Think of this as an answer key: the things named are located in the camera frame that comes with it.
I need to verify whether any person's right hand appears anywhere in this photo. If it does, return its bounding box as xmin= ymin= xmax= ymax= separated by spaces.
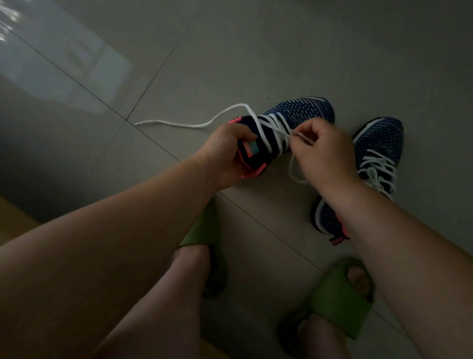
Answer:
xmin=290 ymin=117 xmax=363 ymax=197

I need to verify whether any person's left hand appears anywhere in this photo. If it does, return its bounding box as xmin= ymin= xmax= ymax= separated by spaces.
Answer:
xmin=194 ymin=122 xmax=259 ymax=191

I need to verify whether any white shoelace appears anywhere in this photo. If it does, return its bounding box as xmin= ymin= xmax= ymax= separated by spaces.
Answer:
xmin=135 ymin=103 xmax=317 ymax=184
xmin=357 ymin=148 xmax=398 ymax=200

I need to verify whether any blue knit sneaker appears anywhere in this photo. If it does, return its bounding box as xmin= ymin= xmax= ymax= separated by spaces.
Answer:
xmin=228 ymin=97 xmax=336 ymax=180
xmin=310 ymin=116 xmax=405 ymax=247

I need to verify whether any person's left forearm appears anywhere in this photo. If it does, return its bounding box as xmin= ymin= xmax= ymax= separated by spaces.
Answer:
xmin=0 ymin=155 xmax=222 ymax=359

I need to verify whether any person's right forearm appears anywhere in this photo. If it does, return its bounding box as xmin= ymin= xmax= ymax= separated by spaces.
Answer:
xmin=325 ymin=177 xmax=473 ymax=359

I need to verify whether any person's left leg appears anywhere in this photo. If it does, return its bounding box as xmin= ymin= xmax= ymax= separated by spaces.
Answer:
xmin=92 ymin=245 xmax=211 ymax=359

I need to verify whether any person's leg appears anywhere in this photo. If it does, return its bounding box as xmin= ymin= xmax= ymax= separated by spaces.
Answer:
xmin=92 ymin=245 xmax=211 ymax=359
xmin=297 ymin=266 xmax=372 ymax=359

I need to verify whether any person's right leg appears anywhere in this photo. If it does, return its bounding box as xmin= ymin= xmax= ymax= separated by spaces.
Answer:
xmin=297 ymin=266 xmax=372 ymax=359

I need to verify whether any green foam slipper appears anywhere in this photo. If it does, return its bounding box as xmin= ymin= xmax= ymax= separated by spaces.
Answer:
xmin=277 ymin=256 xmax=377 ymax=356
xmin=179 ymin=199 xmax=229 ymax=298

